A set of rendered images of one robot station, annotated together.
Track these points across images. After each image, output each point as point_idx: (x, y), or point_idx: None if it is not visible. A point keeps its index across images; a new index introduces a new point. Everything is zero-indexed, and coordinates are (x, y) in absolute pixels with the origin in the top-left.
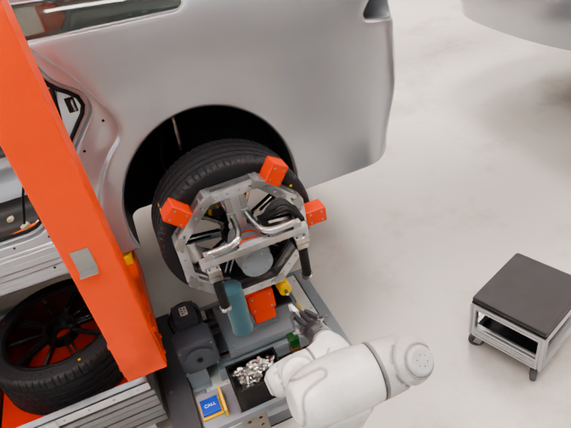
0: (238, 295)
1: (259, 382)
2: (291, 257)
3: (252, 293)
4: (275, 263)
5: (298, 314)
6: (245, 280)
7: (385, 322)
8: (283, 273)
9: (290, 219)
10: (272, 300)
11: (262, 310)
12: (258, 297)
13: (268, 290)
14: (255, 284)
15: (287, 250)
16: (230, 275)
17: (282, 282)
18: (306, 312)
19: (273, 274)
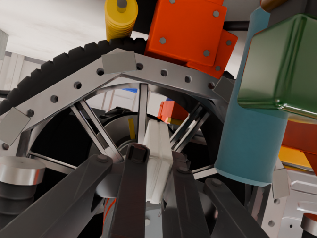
0: (247, 163)
1: None
2: (66, 102)
3: (194, 67)
4: (108, 83)
5: (149, 178)
6: (186, 92)
7: None
8: (103, 69)
9: (32, 149)
10: (164, 13)
11: (198, 1)
12: (189, 48)
13: (159, 49)
14: (178, 87)
15: (67, 107)
16: (201, 104)
17: (117, 28)
18: (99, 188)
19: (128, 76)
